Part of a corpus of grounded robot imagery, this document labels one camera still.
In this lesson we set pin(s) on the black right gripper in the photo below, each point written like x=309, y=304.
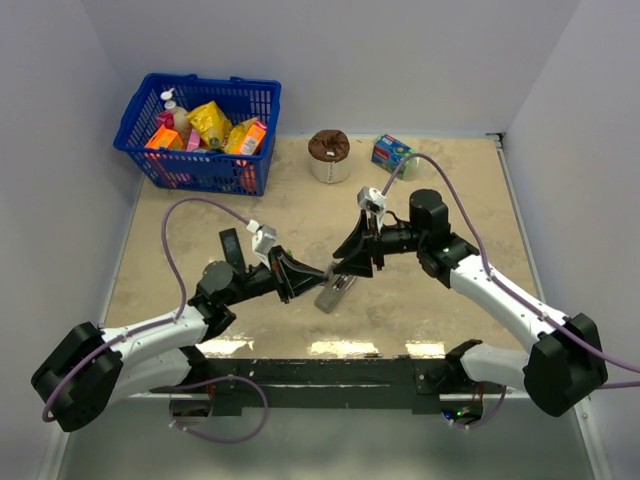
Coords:
x=359, y=264

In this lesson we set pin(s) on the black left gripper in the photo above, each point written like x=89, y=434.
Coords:
x=291, y=278

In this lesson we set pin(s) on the black battery pair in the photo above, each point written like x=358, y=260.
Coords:
x=340, y=283

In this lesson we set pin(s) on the beige white remote control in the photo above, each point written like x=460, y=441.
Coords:
x=328, y=299

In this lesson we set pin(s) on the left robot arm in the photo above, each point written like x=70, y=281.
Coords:
x=93, y=367

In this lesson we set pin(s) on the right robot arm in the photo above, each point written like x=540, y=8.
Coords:
x=558, y=363

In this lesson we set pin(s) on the green sponge pack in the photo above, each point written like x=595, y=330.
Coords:
x=388, y=152

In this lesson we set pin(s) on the white roll with brown top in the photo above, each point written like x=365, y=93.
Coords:
x=329, y=150

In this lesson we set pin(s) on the orange carton right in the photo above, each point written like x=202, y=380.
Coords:
x=246, y=137

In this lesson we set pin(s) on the orange carton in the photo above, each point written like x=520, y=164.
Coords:
x=165, y=138
x=246, y=137

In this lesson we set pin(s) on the blue plastic basket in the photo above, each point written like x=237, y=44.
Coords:
x=204, y=169

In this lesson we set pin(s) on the pink carton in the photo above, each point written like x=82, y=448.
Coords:
x=194, y=141

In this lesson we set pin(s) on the yellow snack bag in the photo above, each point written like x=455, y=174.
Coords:
x=212, y=124

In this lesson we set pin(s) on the orange carton left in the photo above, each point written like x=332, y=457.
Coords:
x=165, y=138

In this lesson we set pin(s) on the soap pump bottle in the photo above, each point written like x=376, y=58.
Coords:
x=179, y=120

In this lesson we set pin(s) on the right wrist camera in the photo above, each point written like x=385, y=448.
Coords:
x=374, y=202

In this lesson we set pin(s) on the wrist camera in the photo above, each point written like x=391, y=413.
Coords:
x=263, y=240
x=374, y=202

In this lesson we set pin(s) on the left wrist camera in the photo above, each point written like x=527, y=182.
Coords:
x=263, y=240

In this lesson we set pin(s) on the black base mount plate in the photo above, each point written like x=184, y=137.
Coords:
x=421, y=386

